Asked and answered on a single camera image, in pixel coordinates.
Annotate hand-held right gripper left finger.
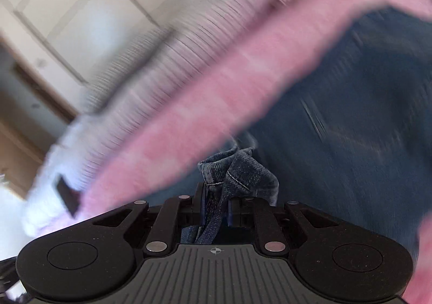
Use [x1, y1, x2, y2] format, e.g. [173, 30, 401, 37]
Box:
[92, 183, 207, 256]

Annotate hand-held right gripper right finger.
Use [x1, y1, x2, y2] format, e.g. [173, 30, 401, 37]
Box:
[227, 197, 341, 254]

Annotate blue denim jeans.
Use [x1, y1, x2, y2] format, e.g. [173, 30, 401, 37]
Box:
[181, 7, 432, 251]

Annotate pink blanket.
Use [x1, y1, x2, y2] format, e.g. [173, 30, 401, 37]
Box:
[34, 0, 432, 304]

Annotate white bed sheet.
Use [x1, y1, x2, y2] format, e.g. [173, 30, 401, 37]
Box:
[20, 0, 291, 237]

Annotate white cabinet doors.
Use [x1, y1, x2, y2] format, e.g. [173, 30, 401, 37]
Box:
[0, 0, 223, 89]

